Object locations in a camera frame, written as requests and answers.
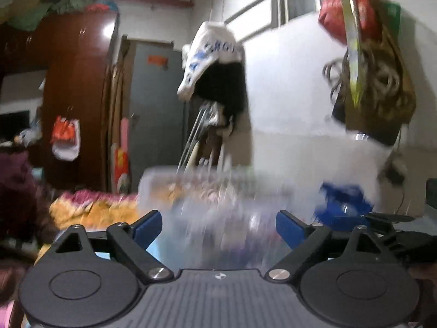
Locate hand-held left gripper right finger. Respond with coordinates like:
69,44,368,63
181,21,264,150
264,211,408,283

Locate blue tote bag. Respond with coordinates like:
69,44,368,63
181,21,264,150
314,182,374,219

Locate yellow green strap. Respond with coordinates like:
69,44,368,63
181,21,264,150
335,0,362,108

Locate pink flat item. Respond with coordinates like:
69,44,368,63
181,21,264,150
119,118,132,144

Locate brown wooden wardrobe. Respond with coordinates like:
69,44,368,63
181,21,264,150
0,10,118,192

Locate black television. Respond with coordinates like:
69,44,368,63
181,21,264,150
0,109,31,140

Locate white printed hanging garment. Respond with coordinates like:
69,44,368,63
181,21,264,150
177,21,244,101

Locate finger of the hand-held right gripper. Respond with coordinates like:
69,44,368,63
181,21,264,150
370,227,412,257
365,213,415,224

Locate grey door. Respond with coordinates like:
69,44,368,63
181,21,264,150
128,39,192,192

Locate olive hanging bag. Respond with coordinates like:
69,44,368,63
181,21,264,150
331,24,417,146

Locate black hanging garment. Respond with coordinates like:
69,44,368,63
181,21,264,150
194,62,248,134

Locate red hanging bag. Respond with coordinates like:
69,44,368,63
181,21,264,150
318,0,381,45

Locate red flat item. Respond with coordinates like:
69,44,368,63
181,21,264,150
114,145,130,192

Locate clear plastic basket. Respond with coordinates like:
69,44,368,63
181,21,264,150
138,166,308,270

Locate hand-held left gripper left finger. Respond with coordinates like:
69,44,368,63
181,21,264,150
34,210,175,284

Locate maroon cloth pile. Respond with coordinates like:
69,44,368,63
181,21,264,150
0,150,55,243

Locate wooden boards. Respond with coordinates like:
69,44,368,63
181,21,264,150
109,36,132,192

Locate green cloth bundle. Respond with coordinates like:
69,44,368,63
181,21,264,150
7,0,86,31

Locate metal crutches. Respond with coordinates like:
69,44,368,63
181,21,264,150
178,101,222,175

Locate orange white bag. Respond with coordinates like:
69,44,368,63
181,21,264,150
51,115,81,162

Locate coiled ropes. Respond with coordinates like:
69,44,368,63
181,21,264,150
323,41,410,110

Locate yellow blanket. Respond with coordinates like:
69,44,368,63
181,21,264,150
49,191,144,233

